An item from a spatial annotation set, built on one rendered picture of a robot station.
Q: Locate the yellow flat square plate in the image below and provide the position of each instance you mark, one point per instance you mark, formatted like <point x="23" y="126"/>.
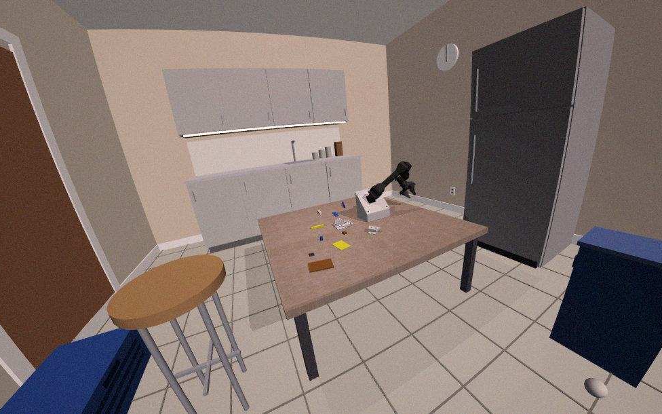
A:
<point x="341" y="245"/>

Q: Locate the brown flat rectangular plate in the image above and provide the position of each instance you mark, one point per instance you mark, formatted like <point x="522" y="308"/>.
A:
<point x="320" y="265"/>

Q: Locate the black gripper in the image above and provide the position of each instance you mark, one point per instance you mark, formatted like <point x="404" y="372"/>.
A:
<point x="406" y="187"/>

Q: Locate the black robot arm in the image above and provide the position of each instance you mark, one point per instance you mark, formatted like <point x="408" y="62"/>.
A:
<point x="376" y="191"/>

